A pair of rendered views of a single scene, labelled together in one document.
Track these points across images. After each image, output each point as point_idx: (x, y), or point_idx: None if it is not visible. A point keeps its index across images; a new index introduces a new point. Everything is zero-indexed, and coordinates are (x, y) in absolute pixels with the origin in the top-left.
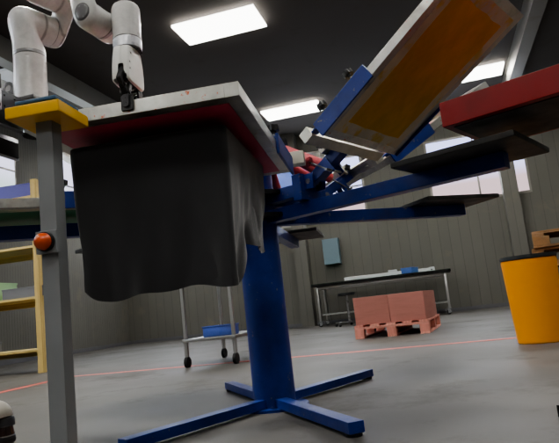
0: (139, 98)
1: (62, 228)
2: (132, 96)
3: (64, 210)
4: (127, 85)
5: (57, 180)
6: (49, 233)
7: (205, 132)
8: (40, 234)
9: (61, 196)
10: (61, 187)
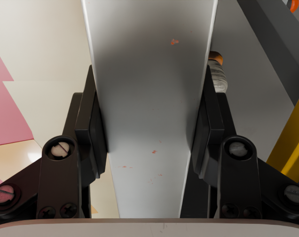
0: (206, 70)
1: (267, 0)
2: (221, 118)
3: (268, 14)
4: (265, 193)
5: None
6: (288, 0)
7: None
8: (297, 5)
9: (282, 25)
10: (286, 33)
